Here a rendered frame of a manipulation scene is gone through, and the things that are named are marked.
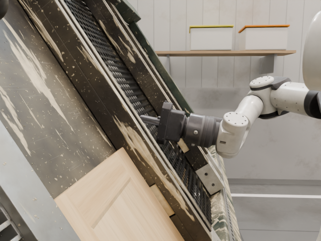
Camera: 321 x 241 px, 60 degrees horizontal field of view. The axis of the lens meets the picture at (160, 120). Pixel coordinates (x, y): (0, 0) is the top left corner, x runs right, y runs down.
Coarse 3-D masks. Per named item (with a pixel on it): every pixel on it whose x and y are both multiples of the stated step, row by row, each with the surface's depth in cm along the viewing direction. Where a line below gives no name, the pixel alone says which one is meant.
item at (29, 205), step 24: (0, 144) 28; (0, 168) 26; (24, 168) 29; (0, 192) 25; (24, 192) 27; (48, 192) 30; (24, 216) 26; (48, 216) 28; (24, 240) 26; (48, 240) 27; (72, 240) 29
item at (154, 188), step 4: (152, 188) 62; (156, 188) 62; (156, 192) 62; (160, 192) 62; (156, 196) 62; (160, 196) 62; (160, 200) 62; (164, 200) 62; (164, 204) 62; (168, 204) 62; (164, 208) 62; (168, 208) 62; (168, 212) 62; (172, 212) 62
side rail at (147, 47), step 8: (136, 24) 207; (136, 32) 207; (144, 40) 207; (144, 48) 208; (152, 48) 212; (152, 56) 208; (160, 64) 208; (160, 72) 208; (168, 72) 214; (168, 80) 208; (176, 88) 208; (176, 96) 209; (184, 104) 209; (192, 112) 209
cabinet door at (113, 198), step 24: (96, 168) 46; (120, 168) 54; (72, 192) 37; (96, 192) 42; (120, 192) 49; (144, 192) 58; (72, 216) 35; (96, 216) 39; (120, 216) 45; (144, 216) 52; (168, 216) 62; (96, 240) 36; (120, 240) 41; (144, 240) 47; (168, 240) 55
